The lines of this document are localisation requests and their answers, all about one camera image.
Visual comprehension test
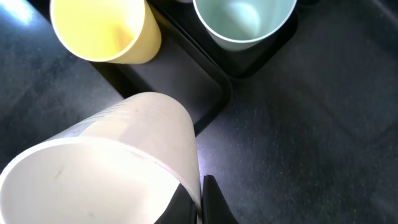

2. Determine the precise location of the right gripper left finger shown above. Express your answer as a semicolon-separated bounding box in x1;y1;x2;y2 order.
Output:
154;183;198;224

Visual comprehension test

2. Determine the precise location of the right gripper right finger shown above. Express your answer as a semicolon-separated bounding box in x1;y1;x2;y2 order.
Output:
201;174;240;224

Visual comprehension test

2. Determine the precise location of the white cup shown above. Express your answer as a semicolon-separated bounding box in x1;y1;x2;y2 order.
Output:
0;91;202;224

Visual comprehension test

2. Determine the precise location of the yellow cup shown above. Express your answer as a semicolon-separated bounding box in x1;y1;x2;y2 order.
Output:
49;0;162;65

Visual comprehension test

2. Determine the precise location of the green cup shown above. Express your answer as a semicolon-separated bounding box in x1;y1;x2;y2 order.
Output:
192;0;299;52

